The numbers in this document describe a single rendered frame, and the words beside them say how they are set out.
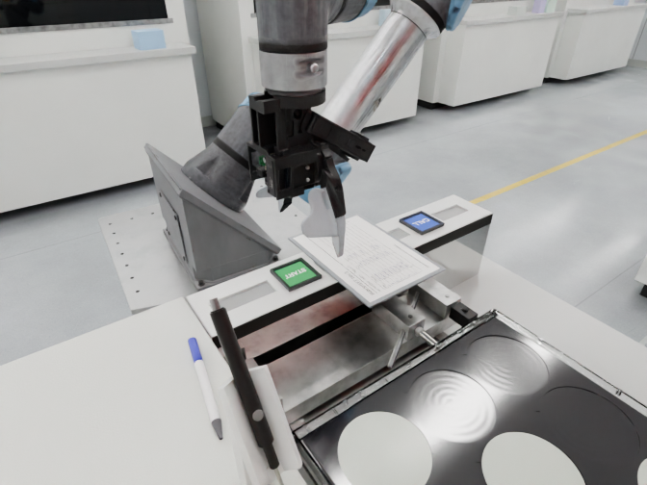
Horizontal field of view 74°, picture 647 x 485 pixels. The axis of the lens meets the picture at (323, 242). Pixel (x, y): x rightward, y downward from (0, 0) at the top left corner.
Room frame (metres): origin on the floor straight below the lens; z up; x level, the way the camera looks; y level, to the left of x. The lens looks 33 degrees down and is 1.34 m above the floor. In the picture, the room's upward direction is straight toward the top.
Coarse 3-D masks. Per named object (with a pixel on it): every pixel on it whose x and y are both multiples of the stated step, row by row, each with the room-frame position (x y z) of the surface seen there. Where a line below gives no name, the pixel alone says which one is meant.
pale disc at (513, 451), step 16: (512, 432) 0.29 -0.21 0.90; (496, 448) 0.27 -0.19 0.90; (512, 448) 0.27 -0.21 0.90; (528, 448) 0.27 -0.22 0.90; (544, 448) 0.27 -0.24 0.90; (496, 464) 0.25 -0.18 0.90; (512, 464) 0.25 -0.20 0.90; (528, 464) 0.25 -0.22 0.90; (544, 464) 0.25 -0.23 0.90; (560, 464) 0.25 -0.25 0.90; (496, 480) 0.24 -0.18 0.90; (512, 480) 0.24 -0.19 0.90; (528, 480) 0.24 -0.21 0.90; (544, 480) 0.24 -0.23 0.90; (560, 480) 0.24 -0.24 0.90; (576, 480) 0.24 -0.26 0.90
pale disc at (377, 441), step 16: (368, 416) 0.31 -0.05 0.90; (384, 416) 0.31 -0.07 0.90; (400, 416) 0.31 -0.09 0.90; (352, 432) 0.29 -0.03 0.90; (368, 432) 0.29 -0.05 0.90; (384, 432) 0.29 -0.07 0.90; (400, 432) 0.29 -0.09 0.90; (416, 432) 0.29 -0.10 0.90; (352, 448) 0.27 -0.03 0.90; (368, 448) 0.27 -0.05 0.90; (384, 448) 0.27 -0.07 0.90; (400, 448) 0.27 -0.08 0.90; (416, 448) 0.27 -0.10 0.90; (352, 464) 0.25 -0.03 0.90; (368, 464) 0.25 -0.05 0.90; (384, 464) 0.25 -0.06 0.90; (400, 464) 0.25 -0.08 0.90; (416, 464) 0.25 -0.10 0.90; (352, 480) 0.24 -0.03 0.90; (368, 480) 0.24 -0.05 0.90; (384, 480) 0.24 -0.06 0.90; (400, 480) 0.24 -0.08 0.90; (416, 480) 0.24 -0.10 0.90
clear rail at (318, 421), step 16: (480, 320) 0.47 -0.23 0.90; (448, 336) 0.44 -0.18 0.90; (464, 336) 0.44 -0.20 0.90; (432, 352) 0.41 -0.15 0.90; (400, 368) 0.38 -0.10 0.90; (368, 384) 0.36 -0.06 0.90; (384, 384) 0.36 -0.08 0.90; (352, 400) 0.33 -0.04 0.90; (320, 416) 0.31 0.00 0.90; (336, 416) 0.31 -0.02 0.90; (304, 432) 0.29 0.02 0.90
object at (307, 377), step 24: (432, 312) 0.51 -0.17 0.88; (336, 336) 0.46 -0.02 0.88; (360, 336) 0.46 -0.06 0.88; (384, 336) 0.46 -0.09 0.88; (432, 336) 0.48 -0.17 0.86; (288, 360) 0.41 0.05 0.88; (312, 360) 0.41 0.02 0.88; (336, 360) 0.41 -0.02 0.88; (360, 360) 0.41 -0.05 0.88; (384, 360) 0.43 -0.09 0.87; (288, 384) 0.37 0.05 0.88; (312, 384) 0.37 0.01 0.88; (336, 384) 0.38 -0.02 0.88; (288, 408) 0.34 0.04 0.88; (312, 408) 0.35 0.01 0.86
